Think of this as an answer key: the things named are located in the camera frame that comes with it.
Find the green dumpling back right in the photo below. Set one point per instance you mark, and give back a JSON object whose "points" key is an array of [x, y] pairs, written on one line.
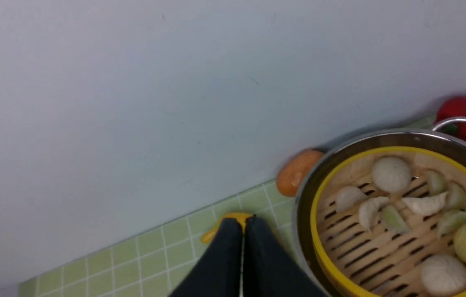
{"points": [[456, 197]]}

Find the white round steamed bun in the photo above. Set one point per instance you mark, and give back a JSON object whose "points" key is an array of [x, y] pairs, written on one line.
{"points": [[391, 174]]}

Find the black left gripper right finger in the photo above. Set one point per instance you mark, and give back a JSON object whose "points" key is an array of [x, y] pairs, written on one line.
{"points": [[269, 271]]}

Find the pinkish white dumpling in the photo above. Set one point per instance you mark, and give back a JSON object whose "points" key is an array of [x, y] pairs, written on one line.
{"points": [[347, 197]]}

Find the yellow rimmed bamboo steamer basket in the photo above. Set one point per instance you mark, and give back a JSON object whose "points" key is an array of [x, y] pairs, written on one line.
{"points": [[402, 231]]}

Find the white pleated dumpling centre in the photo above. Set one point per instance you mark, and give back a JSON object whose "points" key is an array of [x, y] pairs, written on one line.
{"points": [[426, 206]]}

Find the stainless steel pot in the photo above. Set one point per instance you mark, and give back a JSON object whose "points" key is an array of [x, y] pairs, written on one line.
{"points": [[311, 198]]}

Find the yellow plastic banana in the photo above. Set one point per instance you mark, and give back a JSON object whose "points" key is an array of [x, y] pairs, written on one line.
{"points": [[240, 217]]}

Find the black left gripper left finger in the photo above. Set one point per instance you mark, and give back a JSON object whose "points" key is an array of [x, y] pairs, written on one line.
{"points": [[217, 273]]}

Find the white bun near gripper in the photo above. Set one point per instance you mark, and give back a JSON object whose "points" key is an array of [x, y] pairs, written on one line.
{"points": [[443, 276]]}

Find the white dumpling left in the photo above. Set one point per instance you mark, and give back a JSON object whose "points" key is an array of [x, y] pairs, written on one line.
{"points": [[368, 211]]}

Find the green dumpling back left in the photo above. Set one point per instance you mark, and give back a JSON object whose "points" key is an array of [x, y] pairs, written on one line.
{"points": [[436, 182]]}

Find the orange toy fruit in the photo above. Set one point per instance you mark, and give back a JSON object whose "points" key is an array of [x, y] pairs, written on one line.
{"points": [[292, 174]]}

